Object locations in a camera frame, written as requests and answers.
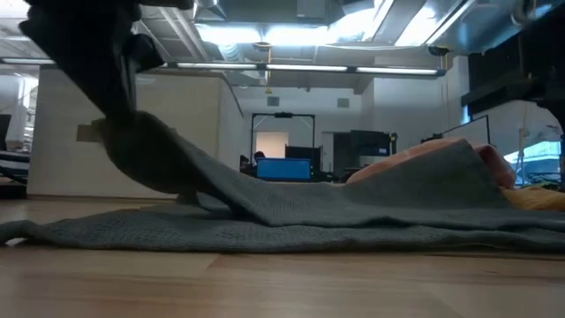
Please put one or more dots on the yellow towel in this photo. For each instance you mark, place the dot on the yellow towel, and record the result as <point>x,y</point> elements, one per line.
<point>534,199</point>

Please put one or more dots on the grey wall vent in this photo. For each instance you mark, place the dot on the grey wall vent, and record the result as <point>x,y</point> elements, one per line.
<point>343,103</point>
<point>273,101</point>

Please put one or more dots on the yellow hanging sign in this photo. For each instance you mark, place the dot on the yellow hanging sign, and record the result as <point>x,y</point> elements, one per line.
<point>268,90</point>

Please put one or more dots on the white board on stand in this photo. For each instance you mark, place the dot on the white board on stand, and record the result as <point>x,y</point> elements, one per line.
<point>474,132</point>

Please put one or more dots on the black gantry frame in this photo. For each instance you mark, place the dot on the black gantry frame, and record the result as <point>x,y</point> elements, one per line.
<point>283,115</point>

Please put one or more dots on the beige fabric storage box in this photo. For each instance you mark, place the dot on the beige fabric storage box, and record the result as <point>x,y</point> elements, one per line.
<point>185,146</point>

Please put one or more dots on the black equipment rack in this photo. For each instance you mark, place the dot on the black equipment rack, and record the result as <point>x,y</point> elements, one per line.
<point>366,146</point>

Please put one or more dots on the long light strip bar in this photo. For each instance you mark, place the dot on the long light strip bar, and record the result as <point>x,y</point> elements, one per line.
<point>304,68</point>

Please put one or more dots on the blue plastic bin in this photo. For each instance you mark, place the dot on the blue plastic bin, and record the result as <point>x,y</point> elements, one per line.
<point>282,170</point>

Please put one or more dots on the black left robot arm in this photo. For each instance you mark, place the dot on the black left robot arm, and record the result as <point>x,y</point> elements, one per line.
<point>88,3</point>

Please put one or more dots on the grey waffle towel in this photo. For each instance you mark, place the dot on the grey waffle towel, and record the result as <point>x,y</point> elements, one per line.
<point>309,207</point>

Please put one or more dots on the pink towel white stripes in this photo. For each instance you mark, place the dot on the pink towel white stripes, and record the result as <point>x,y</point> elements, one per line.
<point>499,168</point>

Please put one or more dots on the black monitor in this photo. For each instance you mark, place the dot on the black monitor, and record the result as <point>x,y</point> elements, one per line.
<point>4,132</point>

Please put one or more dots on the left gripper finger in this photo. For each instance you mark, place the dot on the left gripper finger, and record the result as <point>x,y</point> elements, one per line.
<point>133,88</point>
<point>101,84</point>

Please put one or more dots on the person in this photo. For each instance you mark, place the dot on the person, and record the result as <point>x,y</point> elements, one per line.
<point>258,156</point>

